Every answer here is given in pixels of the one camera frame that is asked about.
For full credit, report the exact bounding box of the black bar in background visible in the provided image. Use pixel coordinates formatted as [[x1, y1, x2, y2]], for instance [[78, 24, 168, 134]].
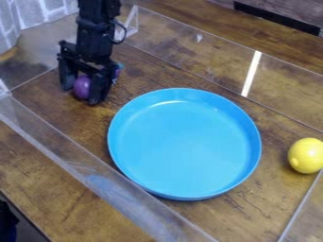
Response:
[[233, 1, 320, 36]]

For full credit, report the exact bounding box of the blue round plastic tray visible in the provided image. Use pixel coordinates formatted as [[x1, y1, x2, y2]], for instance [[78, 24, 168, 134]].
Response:
[[106, 88, 261, 200]]

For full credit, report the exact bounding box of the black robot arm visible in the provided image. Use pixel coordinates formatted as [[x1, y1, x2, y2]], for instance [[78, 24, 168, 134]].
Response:
[[57, 0, 125, 105]]

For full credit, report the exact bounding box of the purple toy eggplant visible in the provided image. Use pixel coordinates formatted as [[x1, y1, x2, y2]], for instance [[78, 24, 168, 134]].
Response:
[[71, 63, 123, 101]]

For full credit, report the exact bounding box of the clear acrylic enclosure wall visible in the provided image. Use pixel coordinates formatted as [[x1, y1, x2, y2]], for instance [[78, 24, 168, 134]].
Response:
[[0, 0, 323, 242]]

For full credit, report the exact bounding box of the yellow toy lemon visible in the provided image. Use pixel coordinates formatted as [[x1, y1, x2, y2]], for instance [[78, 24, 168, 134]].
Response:
[[288, 138, 323, 174]]

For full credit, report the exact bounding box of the black cable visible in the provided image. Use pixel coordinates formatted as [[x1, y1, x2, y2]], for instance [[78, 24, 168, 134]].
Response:
[[103, 19, 127, 45]]

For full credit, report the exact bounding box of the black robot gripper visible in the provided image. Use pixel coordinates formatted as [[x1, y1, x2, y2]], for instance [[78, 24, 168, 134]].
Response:
[[57, 17, 122, 106]]

